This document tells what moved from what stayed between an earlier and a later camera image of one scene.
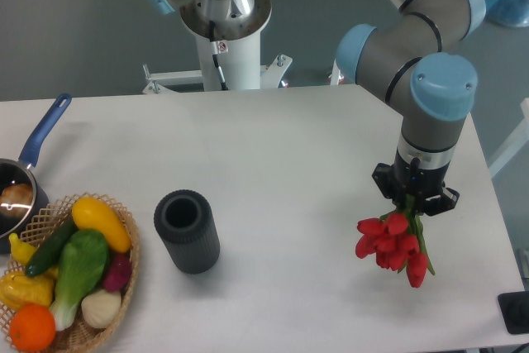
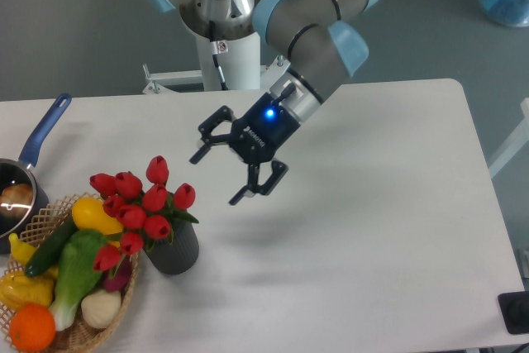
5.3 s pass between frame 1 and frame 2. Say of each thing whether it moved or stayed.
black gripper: moved
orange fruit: stayed
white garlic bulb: stayed
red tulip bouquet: moved
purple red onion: stayed
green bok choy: stayed
